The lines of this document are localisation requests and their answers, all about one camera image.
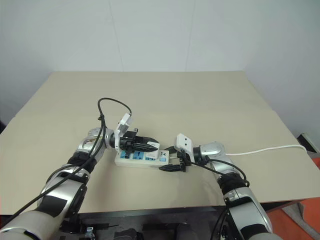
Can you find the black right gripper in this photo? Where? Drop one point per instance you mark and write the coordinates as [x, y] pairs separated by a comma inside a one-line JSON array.
[[183, 163]]

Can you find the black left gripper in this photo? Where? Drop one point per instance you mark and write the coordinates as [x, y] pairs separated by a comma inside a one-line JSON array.
[[127, 143]]

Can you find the white charger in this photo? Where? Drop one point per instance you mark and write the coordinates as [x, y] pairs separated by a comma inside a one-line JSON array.
[[153, 144]]

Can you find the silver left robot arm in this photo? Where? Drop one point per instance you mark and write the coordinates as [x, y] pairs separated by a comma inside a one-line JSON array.
[[62, 192]]

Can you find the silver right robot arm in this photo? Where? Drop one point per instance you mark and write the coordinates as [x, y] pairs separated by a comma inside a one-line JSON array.
[[246, 207]]

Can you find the white power strip blue outlets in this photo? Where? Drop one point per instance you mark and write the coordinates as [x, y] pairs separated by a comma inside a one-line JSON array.
[[136, 161]]

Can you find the dark rounded shape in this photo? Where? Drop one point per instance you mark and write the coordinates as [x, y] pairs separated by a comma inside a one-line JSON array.
[[126, 234]]

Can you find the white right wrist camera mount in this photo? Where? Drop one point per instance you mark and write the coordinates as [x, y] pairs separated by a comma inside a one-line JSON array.
[[184, 143]]

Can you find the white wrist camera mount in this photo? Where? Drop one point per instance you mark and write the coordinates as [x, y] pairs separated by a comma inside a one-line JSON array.
[[124, 125], [184, 143]]

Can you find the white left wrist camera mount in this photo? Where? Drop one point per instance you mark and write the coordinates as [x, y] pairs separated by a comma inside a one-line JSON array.
[[124, 125]]

